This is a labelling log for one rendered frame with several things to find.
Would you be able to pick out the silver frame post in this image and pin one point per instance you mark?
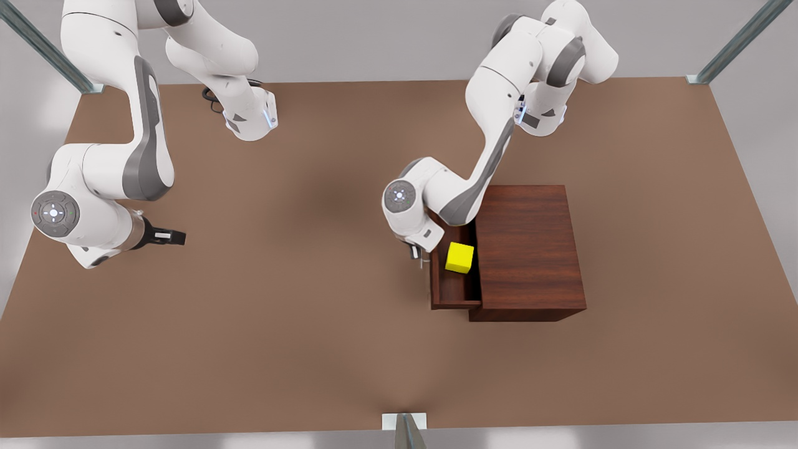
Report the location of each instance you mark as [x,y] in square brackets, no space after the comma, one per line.
[408,431]
[43,47]
[739,43]

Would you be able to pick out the dark wooden cabinet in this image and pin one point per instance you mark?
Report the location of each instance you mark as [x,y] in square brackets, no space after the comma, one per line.
[530,255]

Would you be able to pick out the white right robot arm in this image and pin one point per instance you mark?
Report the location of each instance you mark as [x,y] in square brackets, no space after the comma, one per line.
[100,168]

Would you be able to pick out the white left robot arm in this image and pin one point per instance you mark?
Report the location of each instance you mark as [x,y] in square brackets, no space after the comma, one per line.
[499,93]

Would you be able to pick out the dark wooden drawer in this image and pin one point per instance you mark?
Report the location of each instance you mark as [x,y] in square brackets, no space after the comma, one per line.
[452,288]

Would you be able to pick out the yellow cube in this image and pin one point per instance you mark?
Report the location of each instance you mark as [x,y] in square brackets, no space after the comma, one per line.
[459,257]

